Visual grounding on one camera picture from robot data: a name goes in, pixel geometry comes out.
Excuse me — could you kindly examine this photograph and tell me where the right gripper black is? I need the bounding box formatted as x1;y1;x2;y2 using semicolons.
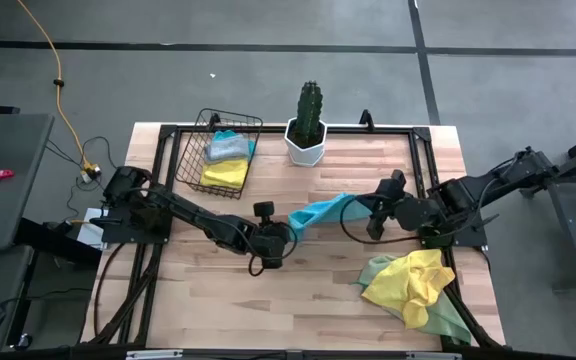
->
355;169;444;241

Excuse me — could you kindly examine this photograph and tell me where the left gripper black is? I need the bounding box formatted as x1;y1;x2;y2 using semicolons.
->
250;200;297;270

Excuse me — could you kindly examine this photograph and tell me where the light blue microfiber towel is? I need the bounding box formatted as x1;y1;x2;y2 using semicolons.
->
287;192;374;242

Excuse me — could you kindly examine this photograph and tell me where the yellow microfiber towel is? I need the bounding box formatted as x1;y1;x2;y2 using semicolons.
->
361;248;457;331
199;158;250;192

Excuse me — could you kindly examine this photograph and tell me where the grey microfiber towel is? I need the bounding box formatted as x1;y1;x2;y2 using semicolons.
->
204;135;251;165

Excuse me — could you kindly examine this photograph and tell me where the black wire basket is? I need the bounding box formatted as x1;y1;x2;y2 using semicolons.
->
174;107;265;201

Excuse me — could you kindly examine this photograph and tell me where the dark teal microfiber towel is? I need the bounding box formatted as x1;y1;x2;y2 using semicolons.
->
211;129;258;162

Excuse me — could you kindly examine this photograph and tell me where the light green microfiber towel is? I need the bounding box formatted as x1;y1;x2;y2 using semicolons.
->
351;254;474;347

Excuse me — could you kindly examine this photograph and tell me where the white hexagonal plant pot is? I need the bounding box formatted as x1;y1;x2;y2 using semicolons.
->
283;117;329;167

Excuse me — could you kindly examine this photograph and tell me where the green cactus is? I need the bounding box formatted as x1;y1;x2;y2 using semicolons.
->
295;80;326;146

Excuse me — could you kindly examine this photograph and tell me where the white paper sheet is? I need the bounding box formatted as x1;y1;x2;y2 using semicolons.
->
75;207;112;250

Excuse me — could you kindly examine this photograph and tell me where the yellow power plug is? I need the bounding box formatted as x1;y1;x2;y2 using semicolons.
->
78;160;103;185

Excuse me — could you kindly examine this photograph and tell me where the dark metal side stand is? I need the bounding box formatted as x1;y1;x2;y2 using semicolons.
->
520;130;576;292

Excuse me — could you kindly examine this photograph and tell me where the grey side table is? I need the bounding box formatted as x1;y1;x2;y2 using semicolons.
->
0;113;56;253

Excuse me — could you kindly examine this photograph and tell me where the black aluminium table frame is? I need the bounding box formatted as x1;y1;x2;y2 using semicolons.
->
86;108;507;351

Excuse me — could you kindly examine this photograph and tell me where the silver metal bracket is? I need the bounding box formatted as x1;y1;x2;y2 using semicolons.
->
125;349;185;360
404;351;463;360

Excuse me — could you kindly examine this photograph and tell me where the yellow power cable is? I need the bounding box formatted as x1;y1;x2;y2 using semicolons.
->
16;0;103;184

